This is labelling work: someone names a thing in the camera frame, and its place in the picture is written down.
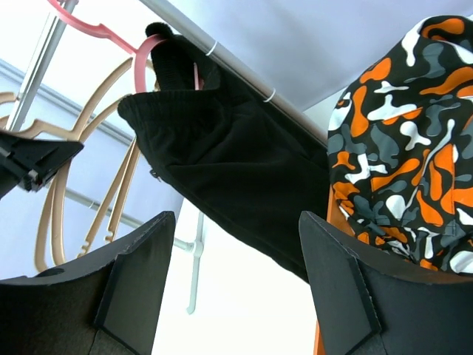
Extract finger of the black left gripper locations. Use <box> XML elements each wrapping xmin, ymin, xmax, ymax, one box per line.
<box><xmin>1</xmin><ymin>131</ymin><xmax>84</xmax><ymax>197</ymax></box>

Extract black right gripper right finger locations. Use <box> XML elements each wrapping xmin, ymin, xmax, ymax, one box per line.
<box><xmin>299</xmin><ymin>212</ymin><xmax>472</xmax><ymax>354</ymax></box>

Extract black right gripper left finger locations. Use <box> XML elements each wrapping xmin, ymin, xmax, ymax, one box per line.
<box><xmin>1</xmin><ymin>212</ymin><xmax>176</xmax><ymax>354</ymax></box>

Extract beige wooden hanger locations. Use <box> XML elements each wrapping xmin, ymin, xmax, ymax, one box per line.
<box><xmin>75</xmin><ymin>99</ymin><xmax>143</xmax><ymax>260</ymax></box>
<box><xmin>1</xmin><ymin>60</ymin><xmax>135</xmax><ymax>279</ymax></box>

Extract orange camouflage shorts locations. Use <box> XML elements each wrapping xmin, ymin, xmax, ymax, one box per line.
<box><xmin>327</xmin><ymin>16</ymin><xmax>472</xmax><ymax>275</ymax></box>

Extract pink plastic hanger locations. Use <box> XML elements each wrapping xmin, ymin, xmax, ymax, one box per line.
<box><xmin>46</xmin><ymin>0</ymin><xmax>206</xmax><ymax>93</ymax></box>

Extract black shorts right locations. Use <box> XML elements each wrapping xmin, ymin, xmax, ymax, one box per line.
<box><xmin>118</xmin><ymin>23</ymin><xmax>329</xmax><ymax>280</ymax></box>

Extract orange plastic laundry basket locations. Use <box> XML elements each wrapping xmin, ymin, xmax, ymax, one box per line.
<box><xmin>313</xmin><ymin>191</ymin><xmax>353</xmax><ymax>355</ymax></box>

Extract white and steel clothes rack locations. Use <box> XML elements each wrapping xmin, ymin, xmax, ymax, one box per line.
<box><xmin>5</xmin><ymin>0</ymin><xmax>330</xmax><ymax>315</ymax></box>

